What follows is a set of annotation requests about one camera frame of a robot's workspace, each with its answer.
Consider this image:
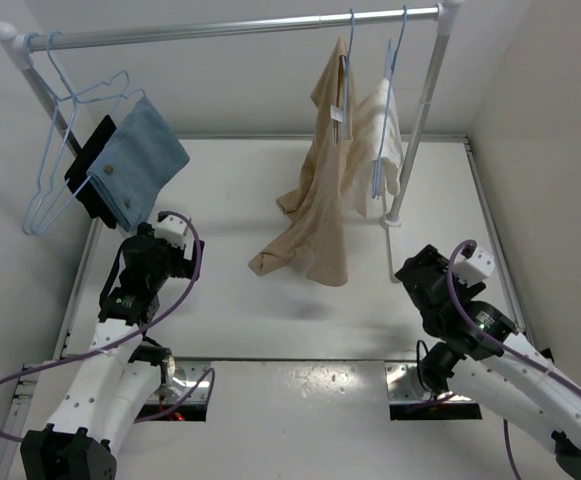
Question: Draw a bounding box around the beige t shirt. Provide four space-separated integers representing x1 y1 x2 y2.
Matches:
249 38 359 287

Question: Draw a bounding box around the light blue wire hanger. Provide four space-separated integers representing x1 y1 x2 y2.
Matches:
334 8 356 143

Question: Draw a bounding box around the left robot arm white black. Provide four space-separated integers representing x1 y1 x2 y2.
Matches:
20 212 204 479

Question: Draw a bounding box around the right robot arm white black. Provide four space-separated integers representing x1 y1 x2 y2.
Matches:
395 240 581 479

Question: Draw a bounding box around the empty blue hanger left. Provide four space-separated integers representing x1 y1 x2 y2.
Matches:
21 30 133 237

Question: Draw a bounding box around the blue hanger holding denim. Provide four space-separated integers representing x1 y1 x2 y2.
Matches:
60 88 146 229

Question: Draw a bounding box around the blue hanger with white cloth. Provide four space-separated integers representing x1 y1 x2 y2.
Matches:
371 4 409 199

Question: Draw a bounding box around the black cloth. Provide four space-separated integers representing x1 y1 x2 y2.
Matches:
63 114 119 230

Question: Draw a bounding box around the blue denim cloth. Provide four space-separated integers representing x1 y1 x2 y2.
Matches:
87 97 190 232

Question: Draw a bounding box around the white folded cloth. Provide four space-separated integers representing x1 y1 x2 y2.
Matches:
350 78 404 218

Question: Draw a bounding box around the metal clothes rack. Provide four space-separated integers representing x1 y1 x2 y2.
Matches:
0 0 465 284

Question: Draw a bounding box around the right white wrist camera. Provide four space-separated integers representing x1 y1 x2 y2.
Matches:
454 242 495 286

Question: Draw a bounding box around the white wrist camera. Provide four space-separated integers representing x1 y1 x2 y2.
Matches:
154 212 189 250
454 242 495 286

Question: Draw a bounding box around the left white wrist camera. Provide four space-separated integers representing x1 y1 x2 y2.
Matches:
154 212 189 250

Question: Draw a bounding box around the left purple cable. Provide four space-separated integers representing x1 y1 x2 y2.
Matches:
0 212 216 442

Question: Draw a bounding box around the purple cable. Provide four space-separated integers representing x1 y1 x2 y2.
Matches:
444 239 581 480
0 212 216 442

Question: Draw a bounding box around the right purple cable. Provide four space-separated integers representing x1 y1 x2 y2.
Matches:
444 239 581 480

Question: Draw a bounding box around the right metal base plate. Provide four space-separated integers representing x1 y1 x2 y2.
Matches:
384 361 473 405

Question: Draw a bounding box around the metal base plate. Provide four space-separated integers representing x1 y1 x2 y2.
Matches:
384 361 473 405
158 360 212 405

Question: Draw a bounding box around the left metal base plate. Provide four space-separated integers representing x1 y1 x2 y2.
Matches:
158 360 212 405

